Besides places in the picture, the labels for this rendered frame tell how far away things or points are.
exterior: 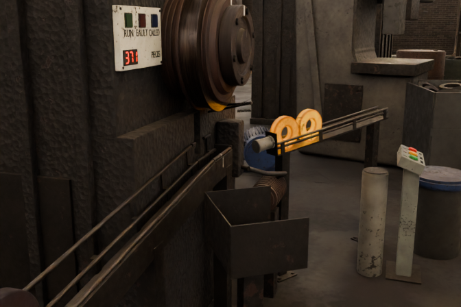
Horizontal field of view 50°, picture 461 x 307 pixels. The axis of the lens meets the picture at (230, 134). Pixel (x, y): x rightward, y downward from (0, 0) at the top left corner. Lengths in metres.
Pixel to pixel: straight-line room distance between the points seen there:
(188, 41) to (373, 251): 1.41
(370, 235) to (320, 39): 2.38
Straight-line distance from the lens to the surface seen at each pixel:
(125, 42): 1.45
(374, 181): 2.38
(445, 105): 3.69
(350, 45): 4.37
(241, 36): 1.72
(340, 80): 4.42
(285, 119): 2.24
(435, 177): 2.73
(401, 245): 2.54
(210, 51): 1.63
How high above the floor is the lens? 1.19
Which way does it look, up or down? 12 degrees down
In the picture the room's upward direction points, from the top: straight up
